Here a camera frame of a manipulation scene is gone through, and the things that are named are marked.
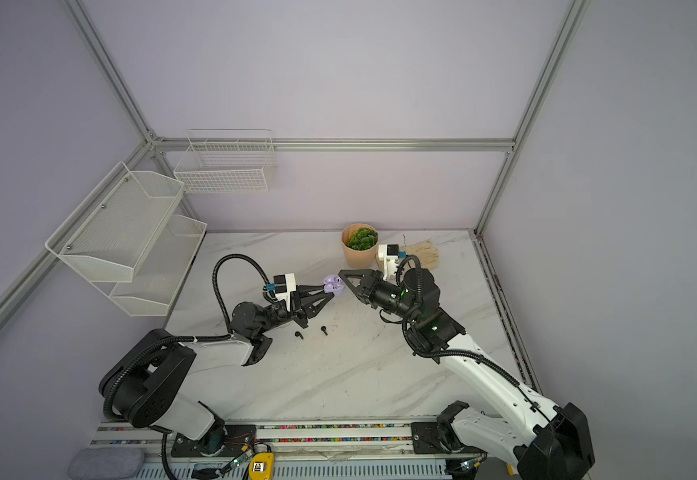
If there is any purple earbud charging case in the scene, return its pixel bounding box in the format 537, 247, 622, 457
324, 274, 346, 296

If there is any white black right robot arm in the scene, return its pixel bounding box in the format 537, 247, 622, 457
340, 268, 595, 479

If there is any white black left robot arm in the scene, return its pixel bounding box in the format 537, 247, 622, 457
98, 253, 344, 452

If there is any orange pot with green plant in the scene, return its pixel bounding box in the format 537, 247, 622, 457
342, 224, 378, 269

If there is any white mesh lower shelf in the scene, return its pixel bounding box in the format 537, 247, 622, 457
108, 215, 206, 317

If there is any white mesh shelf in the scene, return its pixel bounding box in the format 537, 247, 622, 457
108, 215, 206, 317
46, 162, 186, 283

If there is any yellow tag box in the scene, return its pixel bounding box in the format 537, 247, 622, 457
248, 452, 274, 480

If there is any white mesh upper shelf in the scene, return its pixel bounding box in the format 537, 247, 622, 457
46, 162, 186, 283

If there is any grey sponge pad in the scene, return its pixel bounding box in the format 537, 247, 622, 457
68, 448, 146, 480

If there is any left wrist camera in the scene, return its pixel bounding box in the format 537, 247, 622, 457
264, 273, 298, 311

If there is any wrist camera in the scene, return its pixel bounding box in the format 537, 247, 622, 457
264, 273, 298, 311
376, 244, 406, 283

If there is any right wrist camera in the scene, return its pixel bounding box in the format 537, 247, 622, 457
376, 244, 406, 283

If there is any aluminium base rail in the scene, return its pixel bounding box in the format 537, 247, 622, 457
86, 416, 571, 463

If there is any white wire basket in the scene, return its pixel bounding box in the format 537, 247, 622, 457
174, 129, 278, 194

